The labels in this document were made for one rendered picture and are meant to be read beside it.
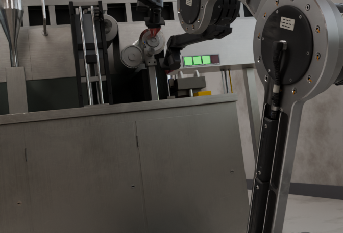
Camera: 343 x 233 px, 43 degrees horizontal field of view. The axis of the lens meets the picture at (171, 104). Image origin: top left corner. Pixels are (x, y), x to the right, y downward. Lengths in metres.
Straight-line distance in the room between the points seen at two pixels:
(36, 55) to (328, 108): 2.61
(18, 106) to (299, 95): 1.67
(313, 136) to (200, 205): 2.39
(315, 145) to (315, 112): 0.30
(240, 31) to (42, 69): 1.28
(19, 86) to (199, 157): 0.98
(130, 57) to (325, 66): 1.59
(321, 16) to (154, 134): 1.31
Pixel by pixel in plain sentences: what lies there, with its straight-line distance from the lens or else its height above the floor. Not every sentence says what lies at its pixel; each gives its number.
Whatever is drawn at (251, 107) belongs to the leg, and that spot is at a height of 0.86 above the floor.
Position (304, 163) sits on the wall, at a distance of 4.49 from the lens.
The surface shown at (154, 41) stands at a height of 1.24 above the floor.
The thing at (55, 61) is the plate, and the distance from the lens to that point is 2.64.
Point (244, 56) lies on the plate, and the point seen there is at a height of 1.19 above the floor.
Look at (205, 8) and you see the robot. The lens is 1.32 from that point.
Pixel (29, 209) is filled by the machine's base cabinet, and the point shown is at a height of 0.49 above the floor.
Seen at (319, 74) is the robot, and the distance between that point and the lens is 0.88.
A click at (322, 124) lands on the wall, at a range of 4.24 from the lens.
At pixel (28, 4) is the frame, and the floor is 1.58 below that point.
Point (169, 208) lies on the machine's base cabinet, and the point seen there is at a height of 0.39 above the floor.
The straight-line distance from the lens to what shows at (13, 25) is 2.42.
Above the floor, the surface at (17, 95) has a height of 1.03.
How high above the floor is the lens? 0.72
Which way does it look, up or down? 4 degrees up
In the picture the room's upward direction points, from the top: 7 degrees counter-clockwise
